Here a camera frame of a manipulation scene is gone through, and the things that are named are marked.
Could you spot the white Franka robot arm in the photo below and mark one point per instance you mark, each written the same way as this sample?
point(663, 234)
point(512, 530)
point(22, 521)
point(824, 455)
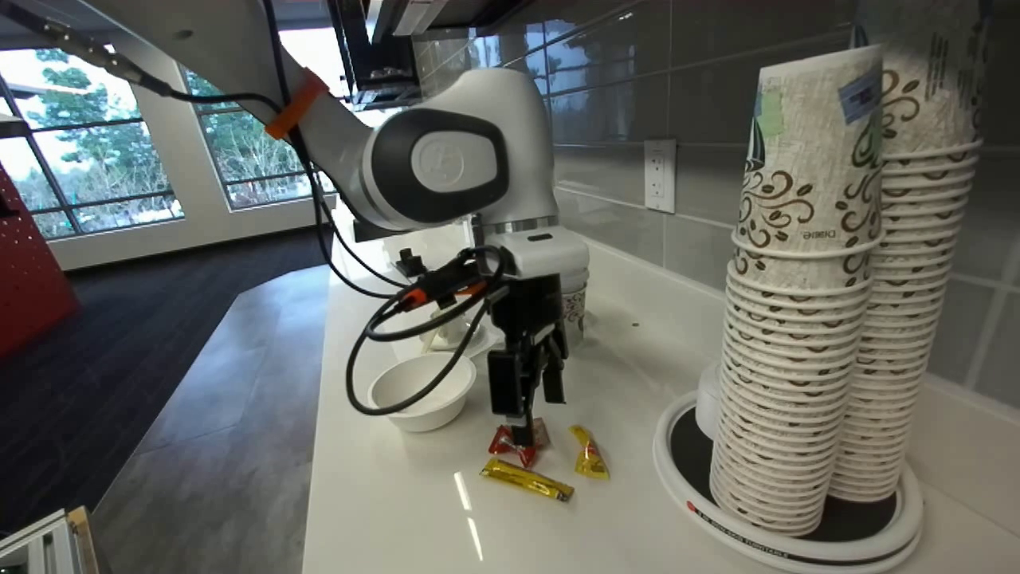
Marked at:
point(446, 161)

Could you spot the round white cup tray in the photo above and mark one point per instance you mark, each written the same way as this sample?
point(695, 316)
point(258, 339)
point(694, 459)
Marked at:
point(881, 530)

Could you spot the patterned paper cup stack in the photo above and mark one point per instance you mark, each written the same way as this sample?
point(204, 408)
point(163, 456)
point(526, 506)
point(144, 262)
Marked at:
point(918, 266)
point(799, 351)

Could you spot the short yellow sachet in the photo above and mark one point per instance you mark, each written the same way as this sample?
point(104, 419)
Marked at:
point(588, 452)

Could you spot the red panel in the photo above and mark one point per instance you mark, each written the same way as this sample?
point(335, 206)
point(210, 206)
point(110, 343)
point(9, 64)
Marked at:
point(31, 272)

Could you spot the white wall outlet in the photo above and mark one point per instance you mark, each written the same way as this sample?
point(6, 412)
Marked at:
point(661, 176)

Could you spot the red sachet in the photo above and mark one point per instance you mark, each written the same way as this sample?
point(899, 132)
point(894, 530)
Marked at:
point(507, 444)

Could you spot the large window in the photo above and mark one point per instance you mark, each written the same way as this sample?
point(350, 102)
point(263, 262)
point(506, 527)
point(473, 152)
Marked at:
point(97, 161)

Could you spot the long yellow sachet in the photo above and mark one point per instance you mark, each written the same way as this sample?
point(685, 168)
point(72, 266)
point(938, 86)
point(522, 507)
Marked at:
point(526, 480)

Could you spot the white bowl plate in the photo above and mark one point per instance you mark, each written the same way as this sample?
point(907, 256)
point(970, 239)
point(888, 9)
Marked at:
point(420, 394)

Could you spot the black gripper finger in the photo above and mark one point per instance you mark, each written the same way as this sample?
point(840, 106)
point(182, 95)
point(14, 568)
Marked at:
point(553, 371)
point(507, 385)

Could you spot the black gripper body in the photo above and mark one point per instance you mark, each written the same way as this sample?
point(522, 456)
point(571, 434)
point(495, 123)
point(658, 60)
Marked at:
point(526, 310)

